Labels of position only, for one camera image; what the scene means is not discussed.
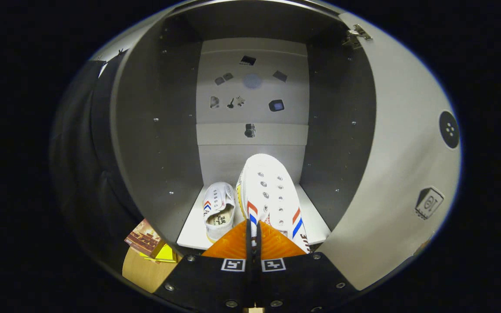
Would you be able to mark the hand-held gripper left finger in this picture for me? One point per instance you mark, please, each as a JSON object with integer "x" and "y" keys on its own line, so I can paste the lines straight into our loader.
{"x": 207, "y": 278}

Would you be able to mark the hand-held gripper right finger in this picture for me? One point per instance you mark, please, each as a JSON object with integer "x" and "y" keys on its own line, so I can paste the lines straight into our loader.
{"x": 302, "y": 278}

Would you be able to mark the white striped shoe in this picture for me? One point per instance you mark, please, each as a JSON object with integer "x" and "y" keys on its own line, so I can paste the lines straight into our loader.
{"x": 268, "y": 182}
{"x": 219, "y": 208}

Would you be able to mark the grey shoe cabinet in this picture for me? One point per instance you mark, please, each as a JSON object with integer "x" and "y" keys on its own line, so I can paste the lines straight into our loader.
{"x": 146, "y": 152}

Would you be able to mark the metal door hinge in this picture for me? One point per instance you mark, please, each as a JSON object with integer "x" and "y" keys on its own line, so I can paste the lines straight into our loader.
{"x": 355, "y": 35}

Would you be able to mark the yellow book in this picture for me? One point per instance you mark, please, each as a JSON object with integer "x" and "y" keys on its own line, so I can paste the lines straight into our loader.
{"x": 165, "y": 253}

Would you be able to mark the black backdrop cloth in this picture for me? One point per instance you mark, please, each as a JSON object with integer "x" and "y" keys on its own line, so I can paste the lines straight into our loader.
{"x": 81, "y": 174}

